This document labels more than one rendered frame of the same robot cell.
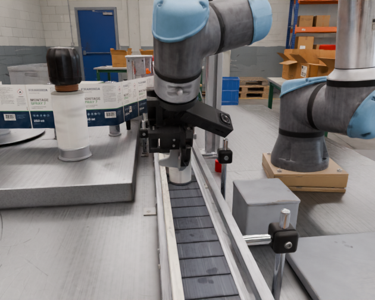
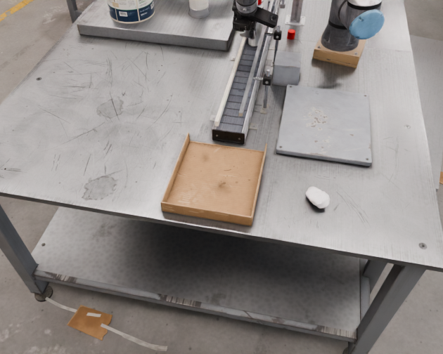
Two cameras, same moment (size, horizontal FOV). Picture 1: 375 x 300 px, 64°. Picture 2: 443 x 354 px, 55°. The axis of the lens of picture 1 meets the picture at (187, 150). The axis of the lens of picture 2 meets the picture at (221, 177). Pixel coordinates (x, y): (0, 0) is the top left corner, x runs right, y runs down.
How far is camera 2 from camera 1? 1.13 m
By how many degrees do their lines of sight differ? 33
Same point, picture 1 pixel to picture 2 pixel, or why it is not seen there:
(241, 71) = not seen: outside the picture
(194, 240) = (245, 76)
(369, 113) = (356, 27)
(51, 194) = (185, 40)
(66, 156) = (194, 14)
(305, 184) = (332, 58)
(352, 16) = not seen: outside the picture
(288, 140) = (330, 27)
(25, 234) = (174, 60)
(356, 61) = not seen: outside the picture
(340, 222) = (331, 83)
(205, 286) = (240, 92)
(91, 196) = (205, 44)
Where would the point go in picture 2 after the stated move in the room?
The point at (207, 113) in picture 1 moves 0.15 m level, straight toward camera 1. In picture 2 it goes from (262, 15) to (247, 36)
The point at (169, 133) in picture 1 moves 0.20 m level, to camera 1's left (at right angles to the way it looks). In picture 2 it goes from (242, 23) to (190, 15)
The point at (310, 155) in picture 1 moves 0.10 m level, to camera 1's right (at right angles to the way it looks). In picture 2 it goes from (339, 40) to (365, 44)
